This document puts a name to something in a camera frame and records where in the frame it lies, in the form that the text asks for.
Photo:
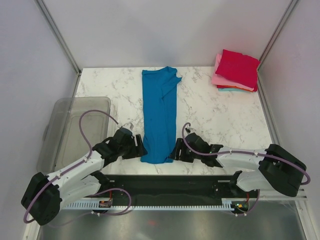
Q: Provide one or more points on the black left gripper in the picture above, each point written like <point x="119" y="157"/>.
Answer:
<point x="136" y="152"/>

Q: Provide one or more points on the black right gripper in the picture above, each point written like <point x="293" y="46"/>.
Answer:
<point x="180" y="145"/>

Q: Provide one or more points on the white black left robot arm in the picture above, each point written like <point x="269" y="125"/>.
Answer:
<point x="47" y="194"/>

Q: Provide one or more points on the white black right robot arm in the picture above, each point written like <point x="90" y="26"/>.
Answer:
<point x="271" y="168"/>

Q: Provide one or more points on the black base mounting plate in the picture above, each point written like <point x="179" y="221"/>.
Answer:
<point x="173" y="188"/>

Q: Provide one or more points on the folded light blue t shirt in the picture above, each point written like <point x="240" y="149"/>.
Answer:
<point x="231" y="89"/>

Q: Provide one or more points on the clear plastic bin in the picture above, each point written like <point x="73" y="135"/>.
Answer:
<point x="63" y="143"/>

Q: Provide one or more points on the folded crimson t shirt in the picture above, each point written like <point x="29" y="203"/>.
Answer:
<point x="239" y="68"/>

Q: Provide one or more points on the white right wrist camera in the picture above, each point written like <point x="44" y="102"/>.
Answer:
<point x="189" y="130"/>

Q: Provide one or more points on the white slotted cable duct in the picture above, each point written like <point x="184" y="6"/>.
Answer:
<point x="97" y="204"/>

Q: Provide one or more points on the aluminium left frame post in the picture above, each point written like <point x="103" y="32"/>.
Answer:
<point x="58" y="35"/>

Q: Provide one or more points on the aluminium frame post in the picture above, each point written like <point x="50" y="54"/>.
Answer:
<point x="278" y="30"/>
<point x="58" y="35"/>

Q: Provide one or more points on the aluminium right frame post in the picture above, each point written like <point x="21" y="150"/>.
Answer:
<point x="278" y="30"/>

